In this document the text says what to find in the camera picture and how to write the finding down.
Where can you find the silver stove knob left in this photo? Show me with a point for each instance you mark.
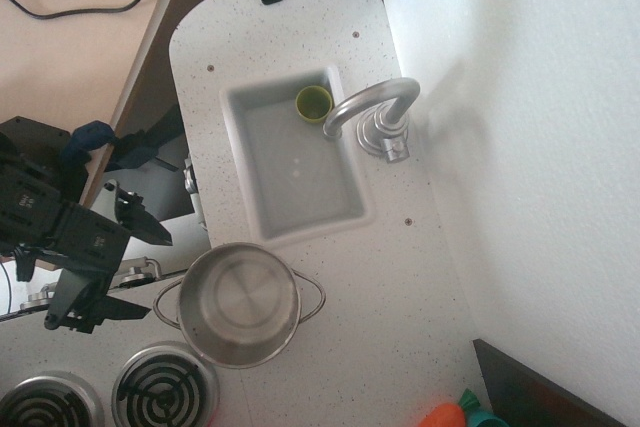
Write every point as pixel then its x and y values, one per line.
pixel 40 300

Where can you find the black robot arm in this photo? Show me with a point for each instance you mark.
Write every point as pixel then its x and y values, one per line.
pixel 42 177

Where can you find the silver toy faucet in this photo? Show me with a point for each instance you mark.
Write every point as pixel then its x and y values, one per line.
pixel 383 123

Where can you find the teal toy item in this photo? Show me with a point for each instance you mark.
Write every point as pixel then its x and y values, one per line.
pixel 475 415

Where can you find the left stove burner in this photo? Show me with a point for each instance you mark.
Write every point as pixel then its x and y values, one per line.
pixel 52 399

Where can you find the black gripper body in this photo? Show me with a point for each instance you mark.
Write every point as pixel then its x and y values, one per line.
pixel 89 250

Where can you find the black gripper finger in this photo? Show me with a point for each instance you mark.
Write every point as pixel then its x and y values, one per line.
pixel 127 209
pixel 111 308

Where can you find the silver stove knob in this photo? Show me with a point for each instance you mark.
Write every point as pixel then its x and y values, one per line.
pixel 40 300
pixel 138 272

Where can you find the right stove burner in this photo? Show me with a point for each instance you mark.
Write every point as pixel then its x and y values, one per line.
pixel 165 384

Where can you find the grey sink basin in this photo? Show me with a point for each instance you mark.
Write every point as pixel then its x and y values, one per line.
pixel 295 183

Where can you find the green plastic cup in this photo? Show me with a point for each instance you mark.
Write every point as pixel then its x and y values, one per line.
pixel 314 104

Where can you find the blue cloth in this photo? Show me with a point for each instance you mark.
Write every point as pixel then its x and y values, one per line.
pixel 84 140

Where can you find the stainless steel pot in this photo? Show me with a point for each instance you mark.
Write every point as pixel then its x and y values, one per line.
pixel 238 305

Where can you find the orange toy carrot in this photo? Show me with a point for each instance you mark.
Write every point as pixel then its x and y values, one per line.
pixel 445 415

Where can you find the stove burner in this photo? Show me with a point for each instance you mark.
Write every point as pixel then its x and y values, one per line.
pixel 52 399
pixel 165 384

